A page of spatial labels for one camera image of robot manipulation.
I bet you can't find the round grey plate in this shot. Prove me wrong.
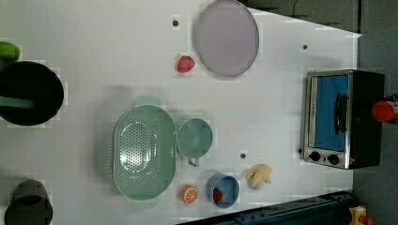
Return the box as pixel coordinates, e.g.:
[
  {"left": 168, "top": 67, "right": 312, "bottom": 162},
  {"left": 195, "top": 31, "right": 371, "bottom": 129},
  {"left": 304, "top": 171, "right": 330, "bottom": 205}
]
[{"left": 194, "top": 0, "right": 259, "bottom": 77}]

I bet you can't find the green mug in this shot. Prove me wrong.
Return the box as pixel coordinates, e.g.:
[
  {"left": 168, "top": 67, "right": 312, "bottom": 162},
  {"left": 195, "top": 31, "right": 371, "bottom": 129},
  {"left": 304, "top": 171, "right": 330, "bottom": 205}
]
[{"left": 176, "top": 118, "right": 213, "bottom": 167}]

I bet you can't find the red ketchup bottle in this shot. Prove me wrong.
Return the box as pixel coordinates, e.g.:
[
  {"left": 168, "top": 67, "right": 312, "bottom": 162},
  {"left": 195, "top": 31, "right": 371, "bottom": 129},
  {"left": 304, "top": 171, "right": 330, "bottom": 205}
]
[{"left": 372, "top": 100, "right": 398, "bottom": 123}]

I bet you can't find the silver black toaster oven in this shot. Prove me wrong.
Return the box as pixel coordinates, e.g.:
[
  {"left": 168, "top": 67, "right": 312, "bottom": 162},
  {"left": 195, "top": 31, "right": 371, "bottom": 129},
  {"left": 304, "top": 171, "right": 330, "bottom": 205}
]
[{"left": 302, "top": 69, "right": 385, "bottom": 170}]

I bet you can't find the red strawberry in bowl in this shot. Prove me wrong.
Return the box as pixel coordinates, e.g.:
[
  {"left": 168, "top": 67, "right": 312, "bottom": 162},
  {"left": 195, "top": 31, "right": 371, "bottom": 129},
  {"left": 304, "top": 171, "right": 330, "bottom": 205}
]
[{"left": 212, "top": 188, "right": 223, "bottom": 203}]

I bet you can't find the green oval colander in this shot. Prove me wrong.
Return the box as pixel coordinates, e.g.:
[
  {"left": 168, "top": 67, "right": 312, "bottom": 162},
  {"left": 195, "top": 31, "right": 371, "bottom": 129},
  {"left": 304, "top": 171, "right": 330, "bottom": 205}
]
[{"left": 113, "top": 96, "right": 176, "bottom": 202}]

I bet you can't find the orange slice toy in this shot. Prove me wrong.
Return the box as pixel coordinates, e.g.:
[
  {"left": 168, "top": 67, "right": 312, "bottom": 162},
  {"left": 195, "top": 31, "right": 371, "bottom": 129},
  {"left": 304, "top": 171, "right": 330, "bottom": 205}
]
[{"left": 180, "top": 185, "right": 198, "bottom": 204}]

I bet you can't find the green handled black pan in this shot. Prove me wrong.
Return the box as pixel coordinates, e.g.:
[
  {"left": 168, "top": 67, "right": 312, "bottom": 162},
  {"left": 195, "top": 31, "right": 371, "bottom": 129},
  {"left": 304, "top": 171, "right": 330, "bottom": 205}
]
[{"left": 0, "top": 41, "right": 64, "bottom": 126}]

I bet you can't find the peeled toy banana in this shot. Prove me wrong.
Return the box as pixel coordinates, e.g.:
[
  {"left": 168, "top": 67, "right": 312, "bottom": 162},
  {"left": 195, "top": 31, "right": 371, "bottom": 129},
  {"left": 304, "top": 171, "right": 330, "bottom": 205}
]
[{"left": 245, "top": 164, "right": 272, "bottom": 190}]

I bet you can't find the red toy strawberry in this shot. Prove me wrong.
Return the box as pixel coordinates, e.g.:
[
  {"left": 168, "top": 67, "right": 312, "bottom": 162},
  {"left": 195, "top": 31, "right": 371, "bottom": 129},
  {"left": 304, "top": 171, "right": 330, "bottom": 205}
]
[{"left": 177, "top": 55, "right": 195, "bottom": 73}]

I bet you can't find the blue bowl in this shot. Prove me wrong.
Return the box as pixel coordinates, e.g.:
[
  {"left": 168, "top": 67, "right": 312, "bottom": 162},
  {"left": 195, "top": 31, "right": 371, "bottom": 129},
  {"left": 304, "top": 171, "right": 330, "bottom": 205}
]
[{"left": 206, "top": 172, "right": 240, "bottom": 208}]

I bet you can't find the dark grey cup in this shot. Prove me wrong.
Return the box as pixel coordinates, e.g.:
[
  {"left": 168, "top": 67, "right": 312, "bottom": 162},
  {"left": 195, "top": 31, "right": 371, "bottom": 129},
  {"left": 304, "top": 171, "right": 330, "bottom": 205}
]
[{"left": 4, "top": 180, "right": 54, "bottom": 225}]

